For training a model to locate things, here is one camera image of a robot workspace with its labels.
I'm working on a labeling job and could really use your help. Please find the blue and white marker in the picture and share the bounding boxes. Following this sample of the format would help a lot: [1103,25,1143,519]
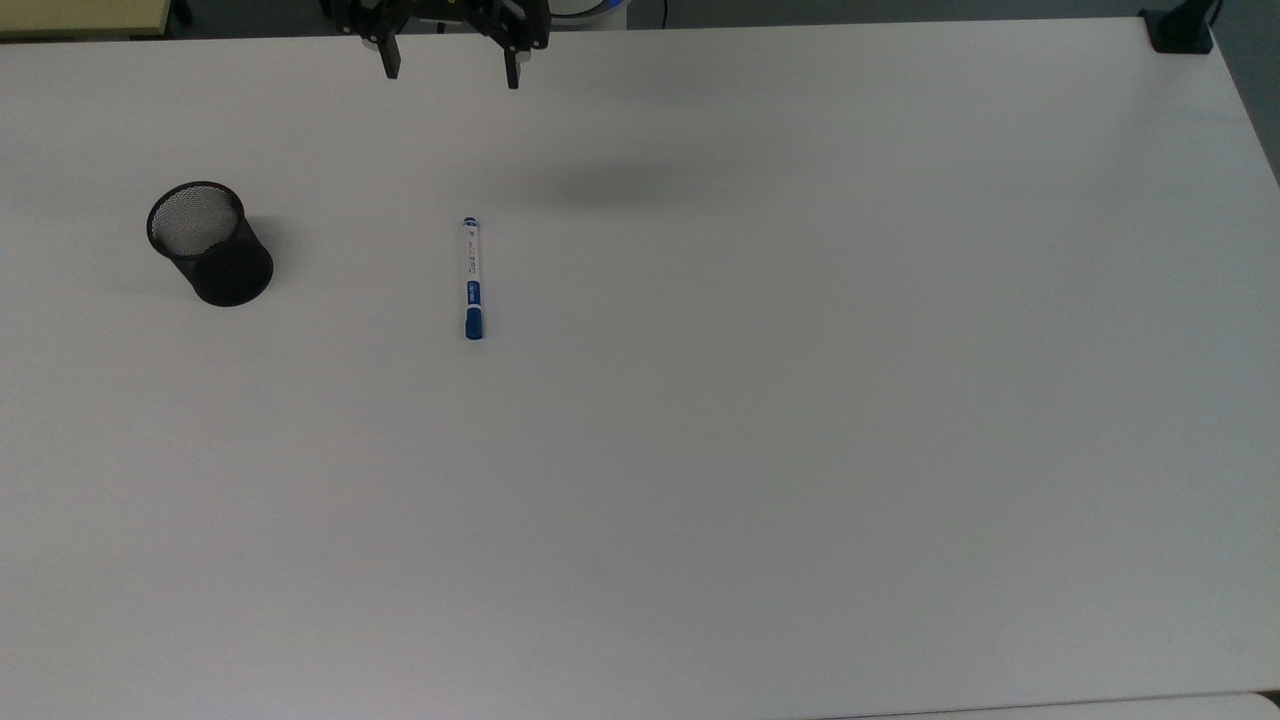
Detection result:
[462,216,486,342]

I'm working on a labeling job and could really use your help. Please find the light wooden table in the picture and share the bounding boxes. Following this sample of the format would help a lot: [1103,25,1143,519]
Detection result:
[0,0,173,41]

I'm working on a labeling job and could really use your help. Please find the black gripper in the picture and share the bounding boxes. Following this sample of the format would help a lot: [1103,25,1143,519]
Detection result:
[320,0,551,91]

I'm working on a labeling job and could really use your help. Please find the black table clamp mount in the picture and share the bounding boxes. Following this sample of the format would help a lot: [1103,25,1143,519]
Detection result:
[1140,0,1223,55]

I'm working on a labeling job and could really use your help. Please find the black mesh pen cup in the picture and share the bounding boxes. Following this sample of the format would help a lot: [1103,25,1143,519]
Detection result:
[146,181,275,308]

